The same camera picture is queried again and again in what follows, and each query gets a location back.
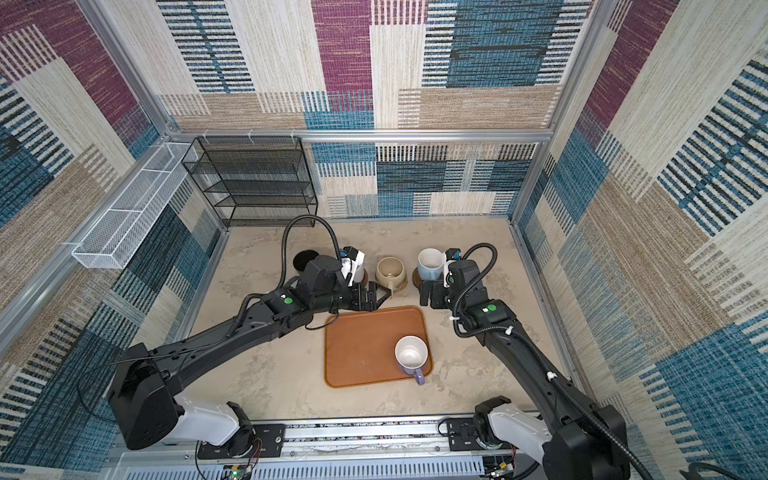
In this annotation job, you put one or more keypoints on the white mesh wall basket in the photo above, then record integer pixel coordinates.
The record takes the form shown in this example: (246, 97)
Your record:
(122, 228)

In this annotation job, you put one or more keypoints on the black wire shelf rack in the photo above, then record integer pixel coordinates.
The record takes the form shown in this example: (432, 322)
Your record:
(252, 181)

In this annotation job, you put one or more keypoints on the brown plastic serving tray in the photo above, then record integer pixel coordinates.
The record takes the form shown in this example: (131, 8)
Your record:
(360, 347)

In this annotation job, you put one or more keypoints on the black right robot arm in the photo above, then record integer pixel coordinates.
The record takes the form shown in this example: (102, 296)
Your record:
(571, 437)

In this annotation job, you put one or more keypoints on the large brown wooden coaster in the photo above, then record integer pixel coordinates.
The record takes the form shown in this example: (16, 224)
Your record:
(416, 279)

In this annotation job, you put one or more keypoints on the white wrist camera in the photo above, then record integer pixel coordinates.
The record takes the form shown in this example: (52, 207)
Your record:
(451, 255)
(352, 263)

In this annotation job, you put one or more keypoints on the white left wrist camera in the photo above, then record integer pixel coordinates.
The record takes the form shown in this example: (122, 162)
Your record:
(352, 263)

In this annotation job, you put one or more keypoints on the beige ceramic mug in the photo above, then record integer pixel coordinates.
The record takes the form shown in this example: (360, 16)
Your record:
(390, 273)

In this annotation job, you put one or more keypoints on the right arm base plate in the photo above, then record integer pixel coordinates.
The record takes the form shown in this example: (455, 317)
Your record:
(468, 434)

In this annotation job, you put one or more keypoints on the white mug purple handle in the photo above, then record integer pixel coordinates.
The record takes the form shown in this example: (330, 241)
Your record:
(411, 354)

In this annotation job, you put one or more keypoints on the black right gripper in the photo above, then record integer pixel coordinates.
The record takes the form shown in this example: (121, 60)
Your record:
(437, 290)

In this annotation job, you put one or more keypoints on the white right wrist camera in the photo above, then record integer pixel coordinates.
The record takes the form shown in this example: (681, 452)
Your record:
(451, 255)

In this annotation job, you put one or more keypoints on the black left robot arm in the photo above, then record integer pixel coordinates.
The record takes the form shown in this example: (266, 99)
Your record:
(146, 395)

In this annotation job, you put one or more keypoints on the aluminium front rail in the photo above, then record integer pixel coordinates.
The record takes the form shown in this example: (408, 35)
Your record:
(367, 447)

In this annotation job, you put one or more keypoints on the white mug blue handle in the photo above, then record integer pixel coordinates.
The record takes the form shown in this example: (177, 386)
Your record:
(430, 264)

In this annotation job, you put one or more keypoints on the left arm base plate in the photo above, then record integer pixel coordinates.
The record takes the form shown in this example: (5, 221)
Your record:
(263, 441)

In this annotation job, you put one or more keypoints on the black mug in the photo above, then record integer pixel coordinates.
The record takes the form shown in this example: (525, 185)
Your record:
(301, 259)

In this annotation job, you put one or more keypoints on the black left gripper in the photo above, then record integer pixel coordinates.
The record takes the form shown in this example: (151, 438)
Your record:
(371, 304)

